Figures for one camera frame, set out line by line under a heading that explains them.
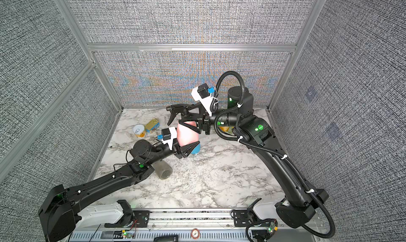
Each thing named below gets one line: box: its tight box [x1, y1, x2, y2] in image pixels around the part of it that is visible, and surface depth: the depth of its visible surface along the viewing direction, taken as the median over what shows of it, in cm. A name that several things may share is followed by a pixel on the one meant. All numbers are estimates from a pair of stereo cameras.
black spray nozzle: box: [165, 104, 192, 126], surface depth 49 cm
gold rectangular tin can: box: [144, 117, 161, 134], surface depth 108 cm
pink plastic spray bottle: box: [176, 121, 200, 147], surface depth 56 cm
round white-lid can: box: [132, 124, 146, 138], surface depth 102 cm
